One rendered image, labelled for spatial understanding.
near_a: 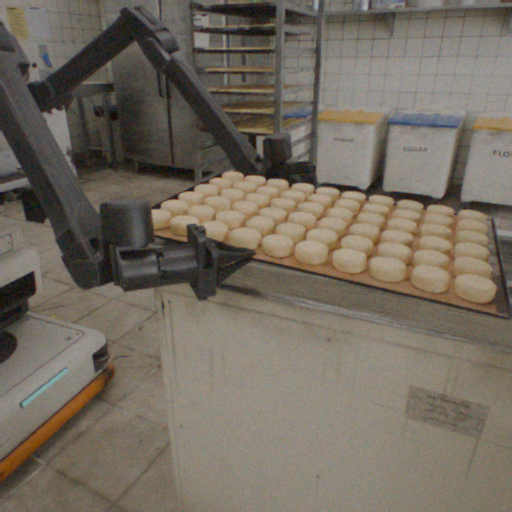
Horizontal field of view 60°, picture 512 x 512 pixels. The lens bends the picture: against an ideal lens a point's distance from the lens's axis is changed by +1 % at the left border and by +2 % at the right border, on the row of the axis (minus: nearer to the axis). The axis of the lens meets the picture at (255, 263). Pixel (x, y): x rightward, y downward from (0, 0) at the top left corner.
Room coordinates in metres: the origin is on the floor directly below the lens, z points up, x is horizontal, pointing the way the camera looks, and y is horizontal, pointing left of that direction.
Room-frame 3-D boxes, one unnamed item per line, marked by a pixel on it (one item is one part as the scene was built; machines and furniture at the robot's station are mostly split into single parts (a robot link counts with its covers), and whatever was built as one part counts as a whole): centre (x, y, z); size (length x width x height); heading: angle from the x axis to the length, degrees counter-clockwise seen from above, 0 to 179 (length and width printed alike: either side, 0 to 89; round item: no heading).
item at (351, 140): (4.29, -0.92, 0.38); 0.64 x 0.54 x 0.77; 152
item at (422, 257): (0.61, -0.27, 0.92); 0.05 x 0.05 x 0.02
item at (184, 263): (0.58, 0.11, 0.93); 0.07 x 0.07 x 0.10; 22
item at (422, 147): (3.98, -1.49, 0.38); 0.64 x 0.54 x 0.77; 151
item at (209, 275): (0.61, 0.04, 0.91); 0.09 x 0.07 x 0.07; 112
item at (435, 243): (0.67, -0.29, 0.92); 0.05 x 0.05 x 0.02
